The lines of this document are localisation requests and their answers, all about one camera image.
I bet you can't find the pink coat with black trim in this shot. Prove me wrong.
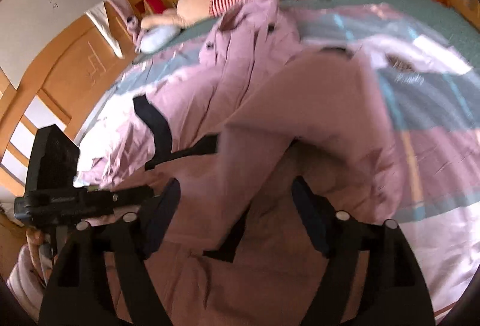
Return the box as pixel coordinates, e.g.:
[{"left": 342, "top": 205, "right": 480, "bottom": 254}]
[{"left": 78, "top": 23, "right": 402, "bottom": 325}]

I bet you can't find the wooden headboard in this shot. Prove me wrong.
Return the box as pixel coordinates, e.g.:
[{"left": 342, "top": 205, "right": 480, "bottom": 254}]
[{"left": 0, "top": 14, "right": 138, "bottom": 195}]

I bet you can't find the white hanging cloth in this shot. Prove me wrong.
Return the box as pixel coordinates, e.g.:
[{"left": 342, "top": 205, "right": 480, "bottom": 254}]
[{"left": 85, "top": 1, "right": 124, "bottom": 59}]

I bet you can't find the green bed sheet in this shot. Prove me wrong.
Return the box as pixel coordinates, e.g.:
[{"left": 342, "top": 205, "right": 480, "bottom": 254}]
[{"left": 130, "top": 0, "right": 479, "bottom": 81}]

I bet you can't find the light blue small pillow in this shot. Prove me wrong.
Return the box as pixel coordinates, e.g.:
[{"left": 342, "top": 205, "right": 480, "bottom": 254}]
[{"left": 137, "top": 25, "right": 181, "bottom": 54}]

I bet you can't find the pink hanging garment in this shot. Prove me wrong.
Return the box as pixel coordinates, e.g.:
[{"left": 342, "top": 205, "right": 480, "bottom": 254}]
[{"left": 106, "top": 0, "right": 146, "bottom": 49}]

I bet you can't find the person left hand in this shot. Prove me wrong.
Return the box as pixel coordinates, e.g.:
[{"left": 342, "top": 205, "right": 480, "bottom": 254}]
[{"left": 26, "top": 228, "right": 52, "bottom": 280}]

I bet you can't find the plaid pink grey bedspread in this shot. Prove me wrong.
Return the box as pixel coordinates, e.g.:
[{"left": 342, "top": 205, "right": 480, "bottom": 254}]
[{"left": 74, "top": 2, "right": 480, "bottom": 319}]

